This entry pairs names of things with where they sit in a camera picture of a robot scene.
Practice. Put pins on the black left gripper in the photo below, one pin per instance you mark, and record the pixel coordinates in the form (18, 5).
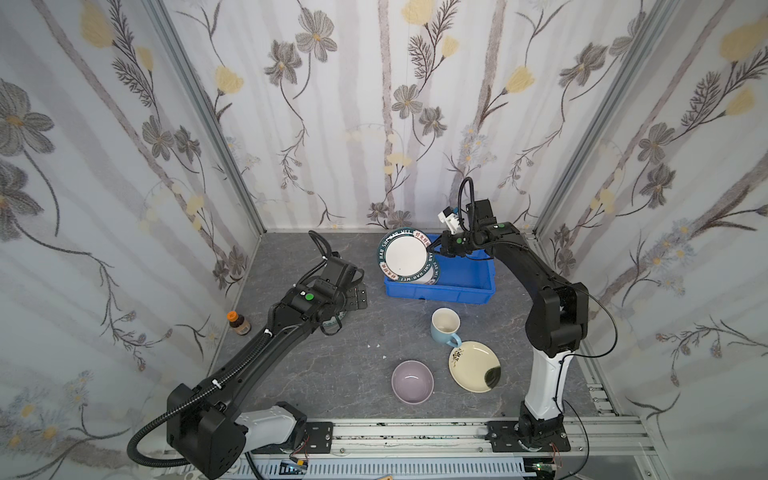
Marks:
(357, 297)

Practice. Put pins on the cream floral plate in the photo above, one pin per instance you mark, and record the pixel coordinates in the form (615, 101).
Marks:
(474, 367)

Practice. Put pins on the purple bowl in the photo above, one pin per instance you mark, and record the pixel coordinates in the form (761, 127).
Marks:
(412, 382)

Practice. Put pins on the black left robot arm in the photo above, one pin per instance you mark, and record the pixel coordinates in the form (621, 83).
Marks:
(213, 428)

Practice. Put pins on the blue plastic bin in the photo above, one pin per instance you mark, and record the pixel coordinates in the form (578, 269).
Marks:
(468, 280)

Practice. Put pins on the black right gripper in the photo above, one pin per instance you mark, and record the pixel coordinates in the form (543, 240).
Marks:
(447, 243)

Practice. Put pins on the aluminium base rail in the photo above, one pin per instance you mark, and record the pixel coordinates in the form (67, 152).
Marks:
(464, 448)

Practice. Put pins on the brown bottle orange cap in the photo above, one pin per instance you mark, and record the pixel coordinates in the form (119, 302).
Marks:
(238, 323)

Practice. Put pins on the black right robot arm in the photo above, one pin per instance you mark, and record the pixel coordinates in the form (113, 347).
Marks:
(556, 323)

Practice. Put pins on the light blue mug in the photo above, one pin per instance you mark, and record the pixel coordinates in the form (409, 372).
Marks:
(445, 324)

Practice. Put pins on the white plate green lettered rim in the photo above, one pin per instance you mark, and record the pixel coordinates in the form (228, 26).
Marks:
(431, 276)

